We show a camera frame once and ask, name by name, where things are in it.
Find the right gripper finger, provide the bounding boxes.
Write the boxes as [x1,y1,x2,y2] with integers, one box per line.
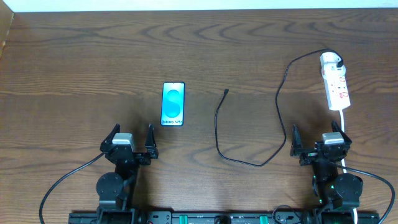
[331,121,351,143]
[290,125,303,157]

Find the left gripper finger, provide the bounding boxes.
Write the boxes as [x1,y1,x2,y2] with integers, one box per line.
[101,123,120,147]
[145,124,159,159]

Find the white power strip orange switches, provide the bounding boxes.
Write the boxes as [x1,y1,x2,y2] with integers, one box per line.
[321,63,351,111]

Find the blue Galaxy smartphone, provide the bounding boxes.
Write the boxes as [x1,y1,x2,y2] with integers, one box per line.
[160,82,185,126]

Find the black USB charging cable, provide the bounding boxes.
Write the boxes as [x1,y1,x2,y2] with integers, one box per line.
[214,48,345,167]

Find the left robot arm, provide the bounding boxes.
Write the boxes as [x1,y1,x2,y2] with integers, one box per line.
[96,124,159,223]

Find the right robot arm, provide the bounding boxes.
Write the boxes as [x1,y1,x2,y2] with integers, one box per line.
[290,121,363,223]

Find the white USB charger plug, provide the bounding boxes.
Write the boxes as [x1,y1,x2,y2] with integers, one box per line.
[320,51,344,68]

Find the white power strip cord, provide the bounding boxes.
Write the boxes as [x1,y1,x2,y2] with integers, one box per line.
[338,108,359,224]

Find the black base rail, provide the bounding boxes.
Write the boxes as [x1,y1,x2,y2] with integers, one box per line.
[68,210,381,224]

